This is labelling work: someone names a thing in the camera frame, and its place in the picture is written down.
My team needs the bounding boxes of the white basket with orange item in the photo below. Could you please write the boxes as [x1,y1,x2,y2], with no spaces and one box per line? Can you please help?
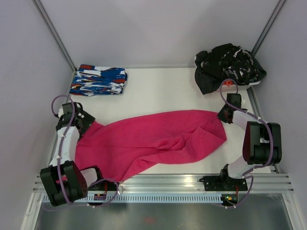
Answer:
[222,80,260,92]

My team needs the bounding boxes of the black patterned clothes pile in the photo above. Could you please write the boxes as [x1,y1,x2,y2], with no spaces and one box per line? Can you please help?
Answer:
[194,43,267,95]

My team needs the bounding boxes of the right frame post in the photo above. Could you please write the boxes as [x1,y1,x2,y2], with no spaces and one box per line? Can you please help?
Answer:
[251,0,287,56]

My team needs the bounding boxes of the frame post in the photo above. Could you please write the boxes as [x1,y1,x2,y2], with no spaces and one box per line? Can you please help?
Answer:
[251,0,287,56]
[32,0,76,72]

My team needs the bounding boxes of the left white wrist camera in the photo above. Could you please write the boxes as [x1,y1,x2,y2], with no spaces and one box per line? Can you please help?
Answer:
[54,103,74,118]

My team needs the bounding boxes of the left frame post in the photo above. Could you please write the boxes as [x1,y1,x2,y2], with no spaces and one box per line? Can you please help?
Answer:
[32,0,76,72]

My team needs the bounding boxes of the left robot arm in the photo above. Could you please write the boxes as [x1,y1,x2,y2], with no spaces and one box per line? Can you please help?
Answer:
[40,102,105,207]

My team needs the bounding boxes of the pink trousers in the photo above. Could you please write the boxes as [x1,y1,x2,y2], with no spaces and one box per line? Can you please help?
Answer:
[75,110,227,182]

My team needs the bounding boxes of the folded blue patterned trousers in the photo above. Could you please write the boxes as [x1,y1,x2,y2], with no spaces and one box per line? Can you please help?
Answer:
[70,64,128,97]

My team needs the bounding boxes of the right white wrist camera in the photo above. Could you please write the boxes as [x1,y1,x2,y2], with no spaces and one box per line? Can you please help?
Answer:
[226,93,242,109]

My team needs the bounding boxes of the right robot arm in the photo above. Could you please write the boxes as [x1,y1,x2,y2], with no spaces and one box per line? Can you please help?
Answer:
[217,93,282,190]

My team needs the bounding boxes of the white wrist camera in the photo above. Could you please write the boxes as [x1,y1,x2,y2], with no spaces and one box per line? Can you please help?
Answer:
[54,103,74,118]
[226,93,242,109]

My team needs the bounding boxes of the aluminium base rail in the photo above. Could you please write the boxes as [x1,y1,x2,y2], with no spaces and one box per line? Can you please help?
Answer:
[32,173,295,194]

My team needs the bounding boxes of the slotted cable duct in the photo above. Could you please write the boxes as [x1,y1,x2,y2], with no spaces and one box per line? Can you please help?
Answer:
[42,193,238,204]

